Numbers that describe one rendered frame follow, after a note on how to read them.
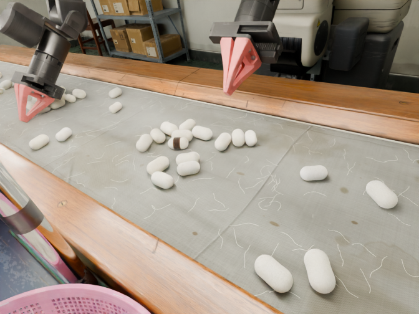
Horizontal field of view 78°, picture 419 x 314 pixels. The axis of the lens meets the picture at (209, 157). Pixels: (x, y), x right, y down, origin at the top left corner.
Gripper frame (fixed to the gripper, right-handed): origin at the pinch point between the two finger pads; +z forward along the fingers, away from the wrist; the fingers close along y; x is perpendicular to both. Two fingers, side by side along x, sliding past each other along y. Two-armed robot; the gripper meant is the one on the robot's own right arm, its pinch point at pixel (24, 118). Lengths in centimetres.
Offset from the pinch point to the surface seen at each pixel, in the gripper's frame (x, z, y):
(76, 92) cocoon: 7.4, -10.0, 2.0
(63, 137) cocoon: -0.5, 0.7, 17.4
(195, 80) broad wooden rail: 16.0, -21.0, 28.5
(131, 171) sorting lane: 0.3, 1.6, 35.9
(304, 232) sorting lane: 1, 0, 61
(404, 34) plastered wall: 163, -137, 64
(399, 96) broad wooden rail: 19, -24, 67
